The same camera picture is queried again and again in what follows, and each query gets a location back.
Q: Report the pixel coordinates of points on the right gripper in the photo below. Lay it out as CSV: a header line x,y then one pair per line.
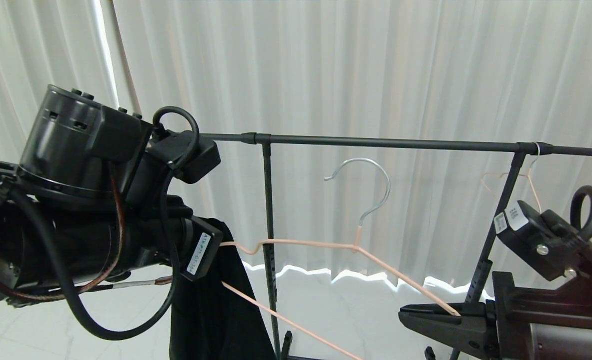
x,y
508,325

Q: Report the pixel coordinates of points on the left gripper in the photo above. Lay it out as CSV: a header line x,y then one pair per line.
x,y
75,240

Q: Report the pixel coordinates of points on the pink clothes hanger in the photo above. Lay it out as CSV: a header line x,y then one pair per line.
x,y
359,236
535,195

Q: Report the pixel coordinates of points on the black garment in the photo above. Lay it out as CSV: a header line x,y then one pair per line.
x,y
215,310

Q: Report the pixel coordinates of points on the black clothes rack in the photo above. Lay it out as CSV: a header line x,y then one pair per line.
x,y
376,143

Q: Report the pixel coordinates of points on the white curtain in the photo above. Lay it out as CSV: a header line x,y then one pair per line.
x,y
376,60

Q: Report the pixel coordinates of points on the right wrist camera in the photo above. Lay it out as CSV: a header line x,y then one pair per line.
x,y
551,240

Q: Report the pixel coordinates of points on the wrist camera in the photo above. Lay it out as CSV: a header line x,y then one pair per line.
x,y
190,157
551,240

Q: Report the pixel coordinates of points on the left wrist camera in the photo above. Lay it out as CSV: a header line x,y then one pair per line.
x,y
190,157

